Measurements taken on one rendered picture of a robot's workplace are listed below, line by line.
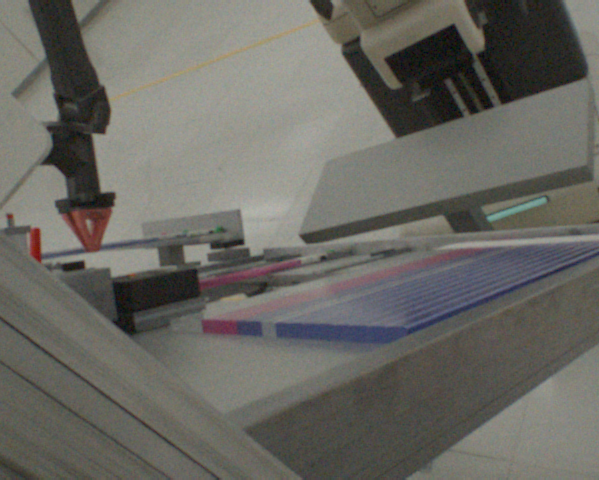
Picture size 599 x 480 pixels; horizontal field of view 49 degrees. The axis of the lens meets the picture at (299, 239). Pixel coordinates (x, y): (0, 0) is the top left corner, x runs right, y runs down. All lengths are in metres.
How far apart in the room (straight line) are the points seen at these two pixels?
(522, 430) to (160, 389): 1.48
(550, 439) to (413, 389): 1.26
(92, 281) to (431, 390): 0.33
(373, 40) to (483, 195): 0.43
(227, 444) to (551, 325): 0.34
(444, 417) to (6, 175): 0.27
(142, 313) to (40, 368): 0.43
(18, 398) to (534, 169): 1.10
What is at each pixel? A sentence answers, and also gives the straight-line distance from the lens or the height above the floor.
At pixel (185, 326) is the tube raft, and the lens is 0.56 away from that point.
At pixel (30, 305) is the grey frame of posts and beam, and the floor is 1.29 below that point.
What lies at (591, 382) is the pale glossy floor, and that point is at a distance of 1.65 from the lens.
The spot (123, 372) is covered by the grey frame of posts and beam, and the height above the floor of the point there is 1.26.
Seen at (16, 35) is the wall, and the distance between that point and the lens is 9.60.
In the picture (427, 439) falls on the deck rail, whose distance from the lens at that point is 0.36.
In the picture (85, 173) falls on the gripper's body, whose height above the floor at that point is 1.02.
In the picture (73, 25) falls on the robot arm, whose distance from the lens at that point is 1.14.
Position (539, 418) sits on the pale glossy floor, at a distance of 1.64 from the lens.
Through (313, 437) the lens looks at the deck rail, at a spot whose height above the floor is 1.14.
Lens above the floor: 1.35
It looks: 32 degrees down
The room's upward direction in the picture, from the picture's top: 40 degrees counter-clockwise
